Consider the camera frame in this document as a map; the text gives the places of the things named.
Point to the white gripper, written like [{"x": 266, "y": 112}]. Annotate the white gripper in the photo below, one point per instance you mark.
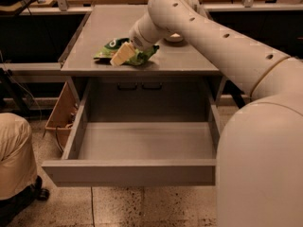
[{"x": 137, "y": 39}]

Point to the green rice chip bag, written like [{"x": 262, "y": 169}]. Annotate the green rice chip bag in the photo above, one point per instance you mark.
[{"x": 139, "y": 55}]

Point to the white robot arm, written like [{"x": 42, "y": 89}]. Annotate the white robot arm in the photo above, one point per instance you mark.
[{"x": 259, "y": 173}]

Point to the grey open top drawer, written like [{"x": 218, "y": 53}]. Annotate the grey open top drawer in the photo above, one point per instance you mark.
[{"x": 136, "y": 153}]

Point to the white paper bowl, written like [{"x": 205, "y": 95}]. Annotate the white paper bowl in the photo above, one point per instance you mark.
[{"x": 174, "y": 38}]

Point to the grey cabinet with drawers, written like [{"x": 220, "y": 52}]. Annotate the grey cabinet with drawers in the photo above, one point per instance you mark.
[{"x": 175, "y": 84}]

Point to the brown cardboard box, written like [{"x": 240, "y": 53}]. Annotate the brown cardboard box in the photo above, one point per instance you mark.
[{"x": 61, "y": 120}]

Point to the black shoe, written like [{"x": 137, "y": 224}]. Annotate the black shoe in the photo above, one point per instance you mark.
[{"x": 40, "y": 193}]

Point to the black left drawer handle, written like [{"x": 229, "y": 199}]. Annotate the black left drawer handle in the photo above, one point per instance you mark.
[{"x": 126, "y": 86}]

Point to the black drawer handle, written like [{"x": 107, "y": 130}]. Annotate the black drawer handle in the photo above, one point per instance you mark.
[
  {"x": 126, "y": 86},
  {"x": 151, "y": 86}
]

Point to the black right drawer handle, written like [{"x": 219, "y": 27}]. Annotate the black right drawer handle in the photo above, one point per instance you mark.
[{"x": 151, "y": 86}]

